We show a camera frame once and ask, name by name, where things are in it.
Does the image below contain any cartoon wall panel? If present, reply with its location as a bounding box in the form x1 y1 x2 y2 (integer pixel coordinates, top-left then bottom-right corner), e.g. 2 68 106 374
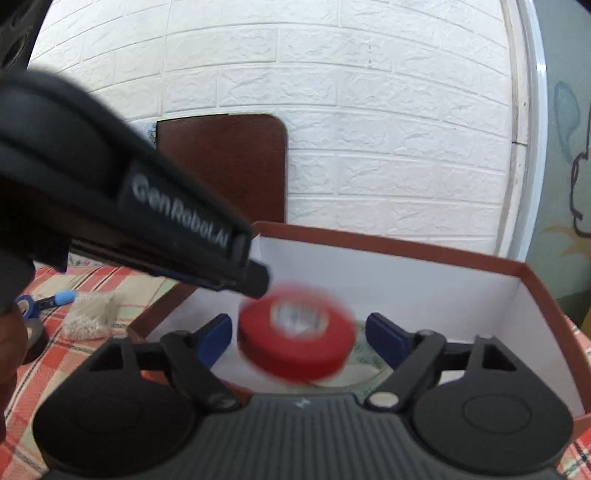
526 0 591 333

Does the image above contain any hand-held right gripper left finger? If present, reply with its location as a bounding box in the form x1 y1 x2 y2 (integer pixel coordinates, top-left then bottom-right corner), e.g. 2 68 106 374
88 313 243 414

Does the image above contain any white door frame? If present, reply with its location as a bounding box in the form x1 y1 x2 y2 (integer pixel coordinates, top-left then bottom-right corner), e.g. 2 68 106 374
501 0 548 264

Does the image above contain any blue tape roll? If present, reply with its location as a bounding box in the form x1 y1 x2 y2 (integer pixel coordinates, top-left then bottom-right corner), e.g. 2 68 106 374
15 294 42 320

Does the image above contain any plaid tablecloth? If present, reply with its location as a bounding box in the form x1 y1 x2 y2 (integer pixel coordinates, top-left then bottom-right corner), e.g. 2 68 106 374
0 265 591 480

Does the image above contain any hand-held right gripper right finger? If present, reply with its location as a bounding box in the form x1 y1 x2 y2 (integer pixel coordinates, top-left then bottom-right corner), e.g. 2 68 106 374
365 313 518 413

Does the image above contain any bag of white pieces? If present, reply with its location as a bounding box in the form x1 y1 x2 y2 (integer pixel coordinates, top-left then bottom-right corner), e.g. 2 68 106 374
61 292 122 342

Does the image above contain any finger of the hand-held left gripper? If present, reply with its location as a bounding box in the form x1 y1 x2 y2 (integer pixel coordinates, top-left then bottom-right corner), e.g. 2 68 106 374
240 258 271 298

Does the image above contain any clear tape roll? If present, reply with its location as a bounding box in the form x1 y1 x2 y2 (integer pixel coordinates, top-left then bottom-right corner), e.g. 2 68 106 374
318 323 389 388

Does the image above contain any black tape roll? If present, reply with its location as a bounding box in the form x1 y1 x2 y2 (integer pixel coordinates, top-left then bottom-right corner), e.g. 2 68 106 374
21 318 49 365

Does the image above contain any brown cardboard box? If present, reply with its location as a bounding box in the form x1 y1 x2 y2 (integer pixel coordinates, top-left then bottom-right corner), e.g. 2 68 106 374
127 222 591 421

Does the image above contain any blue marker pen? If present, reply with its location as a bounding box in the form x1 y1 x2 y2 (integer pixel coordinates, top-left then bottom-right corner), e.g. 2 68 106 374
34 290 77 311

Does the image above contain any person's left forearm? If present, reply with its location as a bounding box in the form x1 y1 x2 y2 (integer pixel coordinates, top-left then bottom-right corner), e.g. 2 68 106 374
0 305 28 444

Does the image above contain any dark brown chair back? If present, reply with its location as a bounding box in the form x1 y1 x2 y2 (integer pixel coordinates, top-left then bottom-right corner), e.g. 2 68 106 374
156 114 289 227

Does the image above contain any red tape roll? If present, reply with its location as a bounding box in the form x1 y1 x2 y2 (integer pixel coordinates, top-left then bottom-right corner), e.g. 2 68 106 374
238 281 358 384

